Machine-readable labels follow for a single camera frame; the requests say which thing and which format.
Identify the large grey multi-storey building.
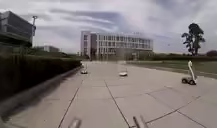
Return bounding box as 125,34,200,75
79,31,154,62

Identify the street lamp pole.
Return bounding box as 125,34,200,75
31,15,39,28

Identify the green grass lawn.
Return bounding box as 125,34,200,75
126,59,217,80

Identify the low distant building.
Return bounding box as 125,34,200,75
37,45,61,54

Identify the low dark hedge strip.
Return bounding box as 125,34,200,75
142,53,217,62

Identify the robot's own part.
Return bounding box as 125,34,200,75
68,117,83,128

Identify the tall dark tree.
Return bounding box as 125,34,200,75
181,22,207,57

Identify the grey concrete slab pavement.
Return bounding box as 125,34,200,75
5,60,217,128

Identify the grey stone kerb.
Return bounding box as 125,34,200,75
0,65,83,128

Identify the dark grey building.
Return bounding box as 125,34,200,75
0,9,37,48

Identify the dark green trimmed hedge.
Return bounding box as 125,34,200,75
0,53,83,101

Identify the small wheeled robot with mast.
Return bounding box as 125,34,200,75
181,60,198,86

